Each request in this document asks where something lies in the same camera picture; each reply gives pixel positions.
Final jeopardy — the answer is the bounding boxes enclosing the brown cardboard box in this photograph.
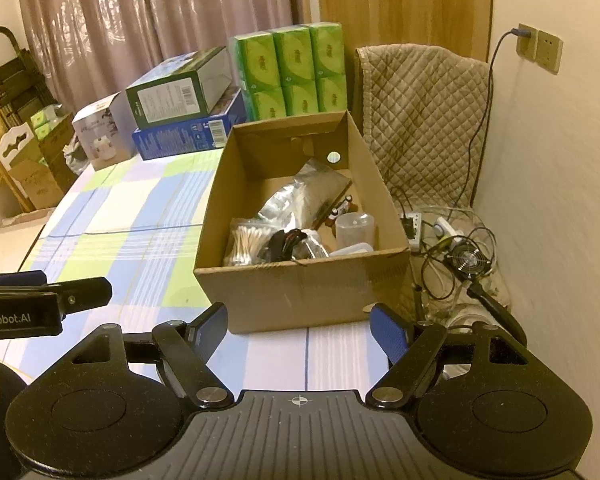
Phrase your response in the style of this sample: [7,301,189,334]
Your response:
[193,110,412,335]

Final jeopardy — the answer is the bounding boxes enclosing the beige quilted chair cover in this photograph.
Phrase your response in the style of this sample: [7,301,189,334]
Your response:
[355,45,491,211]

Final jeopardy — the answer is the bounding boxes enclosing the dark folding stepladder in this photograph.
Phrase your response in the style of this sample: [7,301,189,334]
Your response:
[0,26,56,126]

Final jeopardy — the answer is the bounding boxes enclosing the brown cardboard carton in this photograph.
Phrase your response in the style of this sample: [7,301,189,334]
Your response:
[37,112,78,181]
[7,155,66,211]

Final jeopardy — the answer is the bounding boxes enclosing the flat cardboard sheet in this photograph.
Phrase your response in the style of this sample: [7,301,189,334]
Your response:
[2,207,56,226]

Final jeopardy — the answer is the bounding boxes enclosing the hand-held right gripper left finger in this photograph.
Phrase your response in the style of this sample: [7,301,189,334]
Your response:
[40,301,233,410]

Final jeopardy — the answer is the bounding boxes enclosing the beige wall socket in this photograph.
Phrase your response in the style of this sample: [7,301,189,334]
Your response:
[536,30,563,75]
[516,23,539,60]

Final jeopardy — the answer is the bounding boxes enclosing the wooden door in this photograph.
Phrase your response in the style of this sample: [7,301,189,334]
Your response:
[315,0,496,61]

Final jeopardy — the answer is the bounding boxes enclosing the pink patterned curtain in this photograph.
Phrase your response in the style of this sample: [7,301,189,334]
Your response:
[15,0,306,111]

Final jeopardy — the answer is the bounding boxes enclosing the small green tissue packs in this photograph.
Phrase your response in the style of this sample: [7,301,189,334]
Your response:
[30,107,61,141]

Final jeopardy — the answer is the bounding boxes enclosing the white power strip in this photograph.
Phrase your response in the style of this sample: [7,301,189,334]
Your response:
[399,211,425,252]

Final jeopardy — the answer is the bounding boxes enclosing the stack of green tissue packs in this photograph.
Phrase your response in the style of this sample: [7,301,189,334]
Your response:
[228,22,348,122]

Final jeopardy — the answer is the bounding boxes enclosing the picture printed flat box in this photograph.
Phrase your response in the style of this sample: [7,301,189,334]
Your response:
[215,87,242,116]

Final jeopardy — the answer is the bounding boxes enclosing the grey plastic bag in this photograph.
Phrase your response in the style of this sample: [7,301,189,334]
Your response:
[62,142,88,176]

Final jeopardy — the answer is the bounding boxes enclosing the silver foil bag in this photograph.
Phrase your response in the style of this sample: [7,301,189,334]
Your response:
[257,157,353,228]

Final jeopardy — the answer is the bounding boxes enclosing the black fan cable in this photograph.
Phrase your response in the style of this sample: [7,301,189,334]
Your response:
[464,225,497,257]

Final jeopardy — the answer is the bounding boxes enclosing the white humidifier box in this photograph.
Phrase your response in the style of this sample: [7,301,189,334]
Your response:
[71,92,138,171]

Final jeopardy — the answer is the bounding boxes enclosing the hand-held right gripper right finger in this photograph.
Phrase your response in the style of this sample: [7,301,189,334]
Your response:
[367,303,556,410]

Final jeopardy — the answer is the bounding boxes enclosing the bag of cotton swabs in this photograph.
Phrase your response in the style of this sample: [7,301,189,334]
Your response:
[223,217,273,267]

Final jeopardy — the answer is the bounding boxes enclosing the blue product box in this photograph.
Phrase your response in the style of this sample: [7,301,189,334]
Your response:
[131,86,246,161]

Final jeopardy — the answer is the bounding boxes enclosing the checkered tablecloth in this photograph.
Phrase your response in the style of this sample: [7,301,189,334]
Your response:
[0,149,431,391]

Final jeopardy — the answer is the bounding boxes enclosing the green product box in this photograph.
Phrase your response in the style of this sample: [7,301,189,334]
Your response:
[125,46,233,131]

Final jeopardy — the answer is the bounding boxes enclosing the white plastic container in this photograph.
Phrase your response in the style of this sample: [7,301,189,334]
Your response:
[330,212,376,258]

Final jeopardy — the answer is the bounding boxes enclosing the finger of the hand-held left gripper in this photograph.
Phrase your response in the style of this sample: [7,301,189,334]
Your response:
[55,276,114,316]
[0,270,49,294]

